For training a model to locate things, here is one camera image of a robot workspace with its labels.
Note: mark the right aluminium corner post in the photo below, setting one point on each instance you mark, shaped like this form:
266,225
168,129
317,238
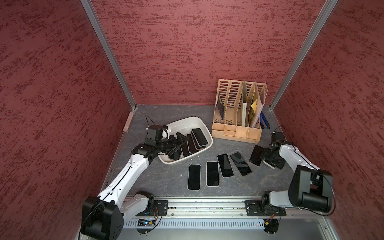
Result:
316,28

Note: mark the aluminium front rail frame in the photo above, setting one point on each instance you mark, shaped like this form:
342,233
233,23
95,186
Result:
219,214

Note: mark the beige plastic desk organizer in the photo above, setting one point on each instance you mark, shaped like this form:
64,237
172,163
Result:
231,128

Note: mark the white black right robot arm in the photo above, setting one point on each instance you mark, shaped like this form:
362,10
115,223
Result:
311,188

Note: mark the pink block at wall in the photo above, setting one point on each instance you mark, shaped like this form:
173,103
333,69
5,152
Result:
128,122

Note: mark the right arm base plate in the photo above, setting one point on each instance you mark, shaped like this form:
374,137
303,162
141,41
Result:
258,209

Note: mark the aluminium corner post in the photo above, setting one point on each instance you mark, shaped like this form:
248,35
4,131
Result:
96,24
316,28

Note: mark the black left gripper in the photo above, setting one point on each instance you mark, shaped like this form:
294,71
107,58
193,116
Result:
174,145

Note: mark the dark blue booklet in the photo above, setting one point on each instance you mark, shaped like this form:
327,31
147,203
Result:
220,107

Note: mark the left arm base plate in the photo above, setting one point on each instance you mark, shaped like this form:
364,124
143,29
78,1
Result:
160,208

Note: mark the left aluminium corner post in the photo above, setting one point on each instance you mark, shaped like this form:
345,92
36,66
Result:
96,24

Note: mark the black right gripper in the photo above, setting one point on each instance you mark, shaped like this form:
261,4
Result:
279,163

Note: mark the yellow paper envelope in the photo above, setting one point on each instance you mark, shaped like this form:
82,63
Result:
253,108

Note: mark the beige file folder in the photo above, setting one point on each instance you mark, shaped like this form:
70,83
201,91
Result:
244,104

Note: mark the white plastic storage box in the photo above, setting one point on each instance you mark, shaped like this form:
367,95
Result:
185,126

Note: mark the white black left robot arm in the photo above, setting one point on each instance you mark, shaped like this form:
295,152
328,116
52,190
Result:
103,217

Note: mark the black phone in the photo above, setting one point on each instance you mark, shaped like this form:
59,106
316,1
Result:
225,166
241,164

